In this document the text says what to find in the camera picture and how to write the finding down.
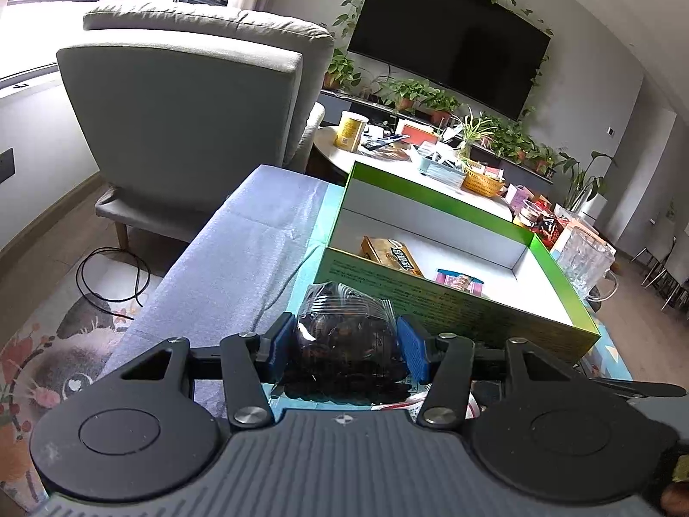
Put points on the grey armchair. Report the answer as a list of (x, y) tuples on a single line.
[(180, 103)]

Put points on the black wall television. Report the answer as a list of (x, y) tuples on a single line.
[(490, 51)]

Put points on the spider plant in pot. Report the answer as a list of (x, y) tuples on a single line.
[(475, 130)]

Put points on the woven wicker basket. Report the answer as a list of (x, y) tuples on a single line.
[(482, 184)]

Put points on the dark dried fruit packet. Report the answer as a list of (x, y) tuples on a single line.
[(346, 350)]

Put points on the green cardboard box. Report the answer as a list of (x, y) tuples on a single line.
[(457, 269)]

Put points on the red white printed snack bag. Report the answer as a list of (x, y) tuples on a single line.
[(434, 409)]

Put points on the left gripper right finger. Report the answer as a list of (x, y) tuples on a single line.
[(444, 361)]

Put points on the blue patterned table mat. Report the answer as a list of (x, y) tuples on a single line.
[(323, 258)]

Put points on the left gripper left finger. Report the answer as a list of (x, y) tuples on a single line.
[(248, 361)]

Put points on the black wall socket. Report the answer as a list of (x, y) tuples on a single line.
[(7, 164)]

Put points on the red sausage snack packet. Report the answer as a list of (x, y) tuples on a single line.
[(460, 281)]

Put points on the white oval coffee table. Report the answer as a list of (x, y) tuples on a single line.
[(344, 161)]

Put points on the light blue tissue box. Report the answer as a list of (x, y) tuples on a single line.
[(442, 171)]

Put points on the rice cracker snack packet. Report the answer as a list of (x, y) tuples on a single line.
[(391, 253)]

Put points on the clear glass pitcher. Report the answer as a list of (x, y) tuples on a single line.
[(586, 260)]

